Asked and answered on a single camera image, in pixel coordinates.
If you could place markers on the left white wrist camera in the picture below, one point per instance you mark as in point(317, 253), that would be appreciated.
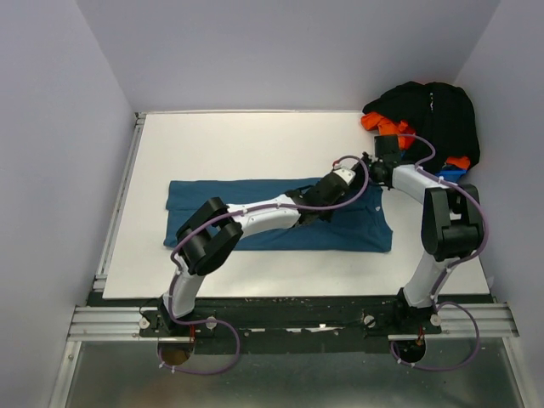
point(346, 174)

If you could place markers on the black t shirt pile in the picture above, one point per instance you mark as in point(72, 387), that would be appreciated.
point(440, 113)

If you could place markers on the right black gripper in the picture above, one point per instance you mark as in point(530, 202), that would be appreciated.
point(368, 158)

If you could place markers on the blue plastic bin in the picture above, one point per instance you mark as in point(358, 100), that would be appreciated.
point(451, 173)

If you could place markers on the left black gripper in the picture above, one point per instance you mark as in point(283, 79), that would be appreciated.
point(327, 215)

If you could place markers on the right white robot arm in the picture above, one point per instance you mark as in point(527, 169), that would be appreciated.
point(453, 227)

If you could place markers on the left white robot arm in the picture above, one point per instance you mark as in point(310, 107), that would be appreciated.
point(211, 234)

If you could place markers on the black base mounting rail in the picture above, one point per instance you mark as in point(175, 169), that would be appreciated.
point(291, 325)

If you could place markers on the aluminium table edge rail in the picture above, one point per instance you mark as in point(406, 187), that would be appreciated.
point(93, 300)

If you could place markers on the orange t shirt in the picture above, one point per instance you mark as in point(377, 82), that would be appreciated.
point(385, 126)

